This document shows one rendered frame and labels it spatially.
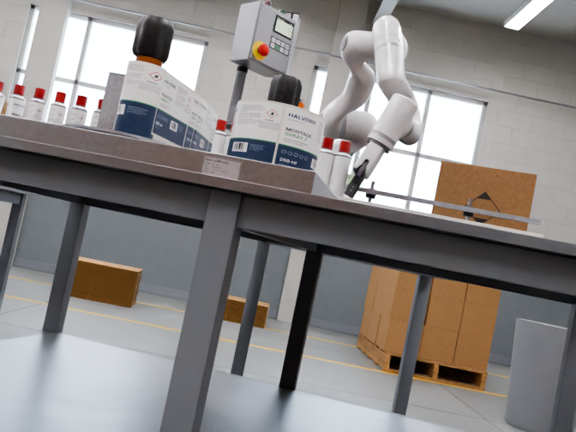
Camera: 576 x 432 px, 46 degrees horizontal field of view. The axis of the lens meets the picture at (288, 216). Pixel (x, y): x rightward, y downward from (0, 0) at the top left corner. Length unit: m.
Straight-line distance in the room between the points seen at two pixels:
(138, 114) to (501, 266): 0.82
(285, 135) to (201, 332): 0.45
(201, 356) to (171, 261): 6.32
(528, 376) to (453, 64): 4.58
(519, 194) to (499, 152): 5.78
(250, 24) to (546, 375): 2.80
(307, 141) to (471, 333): 4.23
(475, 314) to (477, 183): 3.34
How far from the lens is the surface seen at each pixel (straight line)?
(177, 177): 1.26
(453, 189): 2.28
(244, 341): 3.32
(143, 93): 1.55
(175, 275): 7.57
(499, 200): 2.27
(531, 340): 4.28
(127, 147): 1.39
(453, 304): 5.50
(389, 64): 2.17
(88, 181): 1.37
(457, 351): 5.55
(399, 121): 2.05
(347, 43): 2.42
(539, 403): 4.29
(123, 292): 6.06
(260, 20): 2.22
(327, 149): 2.06
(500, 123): 8.11
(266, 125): 1.44
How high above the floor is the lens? 0.72
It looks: 3 degrees up
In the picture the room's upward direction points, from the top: 12 degrees clockwise
